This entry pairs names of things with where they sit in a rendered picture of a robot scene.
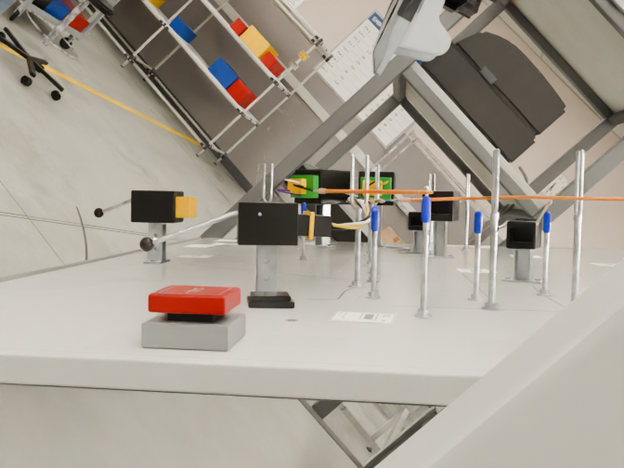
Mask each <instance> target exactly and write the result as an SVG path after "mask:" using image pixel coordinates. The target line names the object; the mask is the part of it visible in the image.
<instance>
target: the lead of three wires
mask: <svg viewBox="0 0 624 468"><path fill-rule="evenodd" d="M357 205H358V206H359V207H360V208H361V209H362V210H363V211H364V213H365V218H363V219H362V220H360V221H358V222H355V223H344V224H334V223H332V224H333V229H332V230H346V229H356V228H361V227H363V226H364V225H365V224H368V223H369V222H370V221H371V211H370V208H369V206H368V205H366V204H364V203H363V202H362V201H359V202H358V201H357Z"/></svg>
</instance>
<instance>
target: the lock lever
mask: <svg viewBox="0 0 624 468"><path fill-rule="evenodd" d="M233 216H238V211H234V212H230V213H227V214H223V215H220V216H218V217H216V218H213V219H211V220H208V221H205V222H202V223H200V224H197V225H195V226H192V227H187V228H184V229H181V230H178V231H176V232H173V233H171V234H168V235H165V236H162V237H160V238H156V237H154V239H153V242H152V243H153V245H154V246H155V247H156V244H157V243H160V242H163V241H168V240H170V239H173V238H175V237H178V236H181V235H184V234H187V233H190V232H192V231H195V230H197V229H200V228H205V227H208V226H211V225H212V224H215V223H218V222H221V221H223V220H226V219H228V218H230V217H233Z"/></svg>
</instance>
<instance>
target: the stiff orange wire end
mask: <svg viewBox="0 0 624 468"><path fill-rule="evenodd" d="M314 192H317V193H319V194H326V193H359V194H408V195H423V194H433V193H434V192H433V191H432V190H398V189H326V188H319V189H318V190H314Z"/></svg>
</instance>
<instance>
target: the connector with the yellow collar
mask: <svg viewBox="0 0 624 468"><path fill-rule="evenodd" d="M309 218H310V215H309V214H298V236H308V232H309ZM332 229H333V224H332V216H328V215H318V214H315V217H314V232H313V237H328V238H330V237H331V236H332Z"/></svg>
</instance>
